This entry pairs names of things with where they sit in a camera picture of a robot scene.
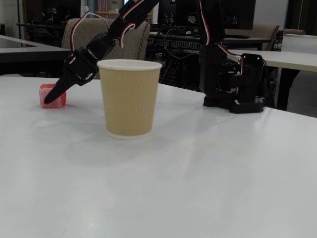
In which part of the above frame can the dark cluttered cable desk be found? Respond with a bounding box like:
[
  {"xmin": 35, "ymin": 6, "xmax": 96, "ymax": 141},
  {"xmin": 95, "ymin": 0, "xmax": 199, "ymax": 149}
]
[{"xmin": 148, "ymin": 23, "xmax": 272, "ymax": 84}]

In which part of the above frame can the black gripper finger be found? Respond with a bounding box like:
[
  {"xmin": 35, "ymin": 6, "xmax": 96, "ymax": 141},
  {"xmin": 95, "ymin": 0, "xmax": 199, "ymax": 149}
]
[{"xmin": 44, "ymin": 77, "xmax": 75, "ymax": 104}]

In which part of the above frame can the tan ribbed paper cup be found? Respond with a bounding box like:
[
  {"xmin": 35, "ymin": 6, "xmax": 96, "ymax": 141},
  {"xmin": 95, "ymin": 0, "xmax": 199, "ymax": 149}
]
[{"xmin": 96, "ymin": 59, "xmax": 163, "ymax": 141}]

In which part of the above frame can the black computer monitor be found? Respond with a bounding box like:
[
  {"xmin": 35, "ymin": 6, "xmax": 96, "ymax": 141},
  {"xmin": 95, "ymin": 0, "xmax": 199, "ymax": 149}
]
[
  {"xmin": 158, "ymin": 0, "xmax": 202, "ymax": 25},
  {"xmin": 42, "ymin": 0, "xmax": 81, "ymax": 18},
  {"xmin": 222, "ymin": 0, "xmax": 256, "ymax": 39}
]

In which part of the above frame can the tan office chair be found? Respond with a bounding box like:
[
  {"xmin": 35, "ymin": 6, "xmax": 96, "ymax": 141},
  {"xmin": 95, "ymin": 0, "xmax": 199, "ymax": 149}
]
[
  {"xmin": 283, "ymin": 28, "xmax": 306, "ymax": 35},
  {"xmin": 225, "ymin": 23, "xmax": 280, "ymax": 52}
]

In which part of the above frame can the red foam cube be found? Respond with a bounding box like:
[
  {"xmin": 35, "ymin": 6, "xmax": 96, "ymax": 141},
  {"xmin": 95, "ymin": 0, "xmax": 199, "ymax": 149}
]
[{"xmin": 39, "ymin": 83, "xmax": 67, "ymax": 109}]

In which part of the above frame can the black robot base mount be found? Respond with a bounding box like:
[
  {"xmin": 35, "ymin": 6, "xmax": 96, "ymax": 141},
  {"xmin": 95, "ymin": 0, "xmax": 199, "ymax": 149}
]
[{"xmin": 203, "ymin": 53, "xmax": 268, "ymax": 115}]

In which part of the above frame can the white table with black edge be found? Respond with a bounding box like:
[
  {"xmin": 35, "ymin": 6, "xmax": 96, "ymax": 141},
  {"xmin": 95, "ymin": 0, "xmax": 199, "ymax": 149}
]
[{"xmin": 0, "ymin": 34, "xmax": 79, "ymax": 75}]

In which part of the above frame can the cream top table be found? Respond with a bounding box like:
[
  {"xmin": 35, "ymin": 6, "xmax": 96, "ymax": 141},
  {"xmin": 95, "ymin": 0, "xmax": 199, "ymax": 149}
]
[{"xmin": 227, "ymin": 49, "xmax": 317, "ymax": 111}]

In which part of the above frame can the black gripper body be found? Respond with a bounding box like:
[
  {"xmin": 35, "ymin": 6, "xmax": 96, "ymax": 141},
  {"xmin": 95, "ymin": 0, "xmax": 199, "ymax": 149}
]
[{"xmin": 63, "ymin": 48, "xmax": 100, "ymax": 86}]

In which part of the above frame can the beige fabric chair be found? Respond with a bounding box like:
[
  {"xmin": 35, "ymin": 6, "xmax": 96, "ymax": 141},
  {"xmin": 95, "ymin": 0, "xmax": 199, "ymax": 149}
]
[{"xmin": 61, "ymin": 17, "xmax": 151, "ymax": 79}]

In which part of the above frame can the dark equipment desk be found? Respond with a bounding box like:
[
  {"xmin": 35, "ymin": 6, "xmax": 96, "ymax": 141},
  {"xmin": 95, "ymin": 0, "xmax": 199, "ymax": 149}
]
[{"xmin": 16, "ymin": 22, "xmax": 69, "ymax": 48}]

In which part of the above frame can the white desk panel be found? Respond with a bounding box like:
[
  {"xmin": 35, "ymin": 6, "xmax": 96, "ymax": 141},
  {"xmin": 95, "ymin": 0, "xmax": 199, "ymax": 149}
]
[{"xmin": 281, "ymin": 33, "xmax": 317, "ymax": 53}]

